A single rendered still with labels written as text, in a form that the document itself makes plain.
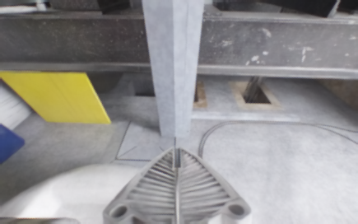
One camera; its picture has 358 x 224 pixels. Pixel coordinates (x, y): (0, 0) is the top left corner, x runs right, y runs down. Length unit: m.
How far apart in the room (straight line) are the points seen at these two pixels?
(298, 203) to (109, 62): 1.20
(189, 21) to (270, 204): 0.87
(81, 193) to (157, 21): 0.56
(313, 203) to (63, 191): 1.03
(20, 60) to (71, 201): 0.88
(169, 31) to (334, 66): 0.90
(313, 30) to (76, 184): 1.08
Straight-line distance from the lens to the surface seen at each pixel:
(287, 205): 0.93
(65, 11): 0.80
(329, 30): 0.97
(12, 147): 1.29
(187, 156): 0.16
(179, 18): 0.52
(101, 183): 0.47
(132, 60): 0.81
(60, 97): 1.10
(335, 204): 1.08
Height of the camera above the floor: 0.75
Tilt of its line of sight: 44 degrees down
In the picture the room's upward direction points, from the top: 1 degrees clockwise
